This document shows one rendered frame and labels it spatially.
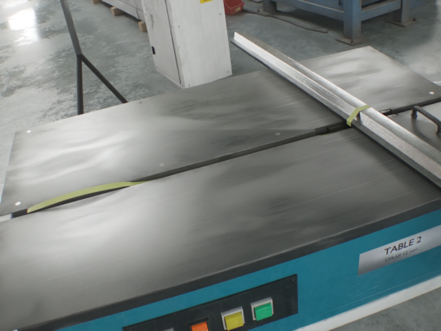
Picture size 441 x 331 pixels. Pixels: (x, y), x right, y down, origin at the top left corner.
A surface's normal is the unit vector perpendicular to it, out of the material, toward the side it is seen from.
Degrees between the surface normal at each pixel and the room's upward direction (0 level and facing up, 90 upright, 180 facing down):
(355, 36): 90
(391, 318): 0
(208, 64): 90
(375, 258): 90
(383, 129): 75
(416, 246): 90
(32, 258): 0
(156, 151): 0
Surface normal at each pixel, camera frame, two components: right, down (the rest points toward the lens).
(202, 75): 0.49, 0.43
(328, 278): 0.27, 0.51
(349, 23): -0.86, 0.37
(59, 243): -0.14, -0.82
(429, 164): -0.92, 0.08
